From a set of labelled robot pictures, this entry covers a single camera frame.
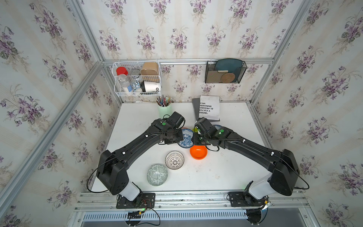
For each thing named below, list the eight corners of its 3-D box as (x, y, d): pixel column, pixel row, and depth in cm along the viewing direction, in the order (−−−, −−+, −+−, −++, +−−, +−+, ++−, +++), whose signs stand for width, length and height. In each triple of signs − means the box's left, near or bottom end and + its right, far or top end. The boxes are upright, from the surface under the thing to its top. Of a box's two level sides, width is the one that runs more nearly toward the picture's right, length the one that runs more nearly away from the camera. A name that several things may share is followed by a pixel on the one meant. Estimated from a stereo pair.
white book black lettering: (199, 120, 108) (200, 114, 102) (197, 101, 122) (198, 95, 116) (221, 120, 108) (223, 115, 103) (216, 101, 122) (218, 95, 116)
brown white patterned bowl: (165, 170, 84) (164, 167, 81) (166, 153, 91) (166, 151, 88) (184, 170, 85) (184, 167, 81) (183, 153, 91) (184, 151, 88)
